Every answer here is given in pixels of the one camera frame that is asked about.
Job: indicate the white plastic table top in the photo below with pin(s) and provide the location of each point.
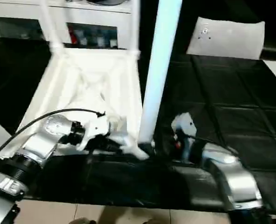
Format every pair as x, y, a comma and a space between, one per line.
82, 81

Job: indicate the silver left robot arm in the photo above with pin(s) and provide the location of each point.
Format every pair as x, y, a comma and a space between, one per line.
42, 142

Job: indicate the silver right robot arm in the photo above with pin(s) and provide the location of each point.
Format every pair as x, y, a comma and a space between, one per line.
233, 172

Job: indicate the black work mat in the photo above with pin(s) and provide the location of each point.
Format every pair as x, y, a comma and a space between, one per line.
233, 105

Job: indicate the red item behind glass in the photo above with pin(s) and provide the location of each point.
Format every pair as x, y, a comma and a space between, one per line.
72, 36

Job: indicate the white board with round fitting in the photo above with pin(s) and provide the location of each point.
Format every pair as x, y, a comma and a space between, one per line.
229, 39

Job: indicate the dark cabinet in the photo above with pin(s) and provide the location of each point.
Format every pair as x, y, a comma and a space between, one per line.
145, 23

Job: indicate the dark grey bar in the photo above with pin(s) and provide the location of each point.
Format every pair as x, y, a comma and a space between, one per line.
274, 50

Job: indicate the grey round object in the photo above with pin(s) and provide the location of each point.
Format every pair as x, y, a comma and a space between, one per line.
105, 2

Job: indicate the white glass-door cabinet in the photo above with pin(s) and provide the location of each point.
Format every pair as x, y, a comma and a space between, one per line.
23, 14

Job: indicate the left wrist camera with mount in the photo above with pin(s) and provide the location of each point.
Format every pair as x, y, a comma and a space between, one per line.
96, 126

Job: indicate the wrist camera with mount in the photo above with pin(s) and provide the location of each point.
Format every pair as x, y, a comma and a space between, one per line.
187, 121
96, 126

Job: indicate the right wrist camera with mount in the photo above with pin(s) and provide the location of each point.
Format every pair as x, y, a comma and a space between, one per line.
187, 121

